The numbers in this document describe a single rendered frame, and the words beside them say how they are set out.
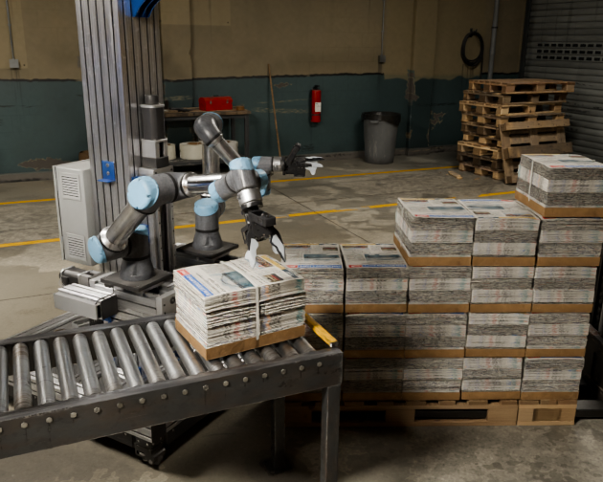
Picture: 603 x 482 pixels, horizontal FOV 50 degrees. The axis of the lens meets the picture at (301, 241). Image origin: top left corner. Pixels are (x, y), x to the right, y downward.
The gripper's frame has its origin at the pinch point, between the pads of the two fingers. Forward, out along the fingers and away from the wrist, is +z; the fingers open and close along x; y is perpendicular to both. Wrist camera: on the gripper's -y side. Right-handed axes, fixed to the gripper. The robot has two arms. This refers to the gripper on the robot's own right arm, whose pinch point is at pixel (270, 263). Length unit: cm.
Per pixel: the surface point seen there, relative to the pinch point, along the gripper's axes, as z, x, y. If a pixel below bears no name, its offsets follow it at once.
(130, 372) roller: 21, 42, 31
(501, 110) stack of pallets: -206, -587, 387
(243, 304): 9.3, 5.0, 16.3
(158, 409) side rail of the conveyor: 34, 38, 22
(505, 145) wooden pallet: -159, -585, 397
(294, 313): 15.6, -14.8, 20.9
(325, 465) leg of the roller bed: 70, -19, 35
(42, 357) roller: 8, 64, 52
